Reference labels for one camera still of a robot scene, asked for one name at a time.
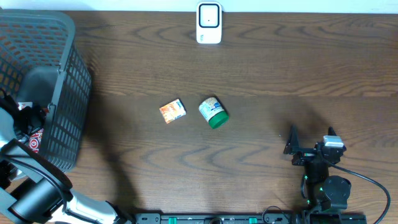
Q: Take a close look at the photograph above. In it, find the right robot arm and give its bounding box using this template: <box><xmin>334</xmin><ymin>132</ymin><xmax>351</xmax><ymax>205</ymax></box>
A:
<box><xmin>284</xmin><ymin>127</ymin><xmax>351</xmax><ymax>223</ymax></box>

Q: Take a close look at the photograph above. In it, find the green-lidded white jar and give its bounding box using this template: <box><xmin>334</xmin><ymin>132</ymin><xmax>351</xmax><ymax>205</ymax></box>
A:
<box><xmin>198</xmin><ymin>97</ymin><xmax>229</xmax><ymax>129</ymax></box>

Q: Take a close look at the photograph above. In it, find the orange snack packet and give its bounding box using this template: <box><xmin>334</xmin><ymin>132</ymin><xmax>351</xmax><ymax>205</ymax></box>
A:
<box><xmin>159</xmin><ymin>99</ymin><xmax>187</xmax><ymax>124</ymax></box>

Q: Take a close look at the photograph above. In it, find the white barcode scanner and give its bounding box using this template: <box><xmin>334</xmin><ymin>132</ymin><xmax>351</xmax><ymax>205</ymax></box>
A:
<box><xmin>196</xmin><ymin>1</ymin><xmax>223</xmax><ymax>44</ymax></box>

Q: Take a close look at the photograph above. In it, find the grey plastic mesh basket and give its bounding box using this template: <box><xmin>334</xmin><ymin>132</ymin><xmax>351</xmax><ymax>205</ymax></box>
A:
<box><xmin>1</xmin><ymin>9</ymin><xmax>92</xmax><ymax>172</ymax></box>

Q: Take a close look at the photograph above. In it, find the orange Top chocolate bar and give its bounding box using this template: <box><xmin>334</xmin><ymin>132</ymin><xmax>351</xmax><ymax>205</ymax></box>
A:
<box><xmin>28</xmin><ymin>129</ymin><xmax>44</xmax><ymax>153</ymax></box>

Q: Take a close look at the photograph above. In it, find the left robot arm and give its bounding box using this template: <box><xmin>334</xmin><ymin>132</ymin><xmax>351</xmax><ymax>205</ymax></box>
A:
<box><xmin>1</xmin><ymin>90</ymin><xmax>136</xmax><ymax>223</ymax></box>

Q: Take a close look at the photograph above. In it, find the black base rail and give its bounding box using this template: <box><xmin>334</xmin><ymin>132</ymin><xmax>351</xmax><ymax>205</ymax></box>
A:
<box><xmin>135</xmin><ymin>212</ymin><xmax>367</xmax><ymax>224</ymax></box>

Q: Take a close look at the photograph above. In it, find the white Panadol medicine box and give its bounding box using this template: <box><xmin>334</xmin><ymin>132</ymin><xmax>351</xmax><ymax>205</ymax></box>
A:
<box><xmin>18</xmin><ymin>102</ymin><xmax>33</xmax><ymax>110</ymax></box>

